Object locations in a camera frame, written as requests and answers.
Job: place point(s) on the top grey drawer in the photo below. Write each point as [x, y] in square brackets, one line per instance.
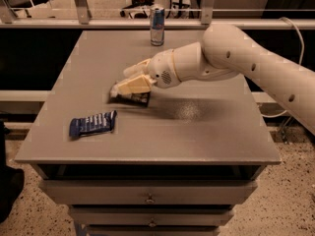
[146, 192]

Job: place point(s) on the grey drawer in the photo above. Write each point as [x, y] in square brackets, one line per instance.
[151, 216]
[153, 231]
[146, 192]

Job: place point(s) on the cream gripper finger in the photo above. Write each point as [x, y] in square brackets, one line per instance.
[140, 68]
[136, 84]

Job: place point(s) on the blue silver energy drink can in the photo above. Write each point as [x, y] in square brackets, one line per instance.
[157, 25]

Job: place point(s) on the dark bag at left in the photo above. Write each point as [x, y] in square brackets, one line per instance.
[11, 179]

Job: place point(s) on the metal railing beam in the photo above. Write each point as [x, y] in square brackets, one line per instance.
[120, 24]

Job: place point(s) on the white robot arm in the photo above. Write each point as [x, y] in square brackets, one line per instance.
[224, 52]

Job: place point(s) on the black office chair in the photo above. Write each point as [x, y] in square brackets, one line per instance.
[139, 0]

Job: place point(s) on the black rxbar chocolate wrapper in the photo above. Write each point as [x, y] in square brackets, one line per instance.
[138, 99]

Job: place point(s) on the bottom grey drawer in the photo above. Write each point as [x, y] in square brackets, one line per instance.
[153, 231]

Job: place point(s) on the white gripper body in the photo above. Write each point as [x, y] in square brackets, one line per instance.
[161, 69]

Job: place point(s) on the grey drawer cabinet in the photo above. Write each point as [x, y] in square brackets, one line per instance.
[198, 131]

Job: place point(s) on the blue rxbar blueberry wrapper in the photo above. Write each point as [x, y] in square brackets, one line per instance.
[95, 124]

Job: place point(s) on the middle grey drawer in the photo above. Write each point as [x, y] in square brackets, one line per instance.
[151, 216]

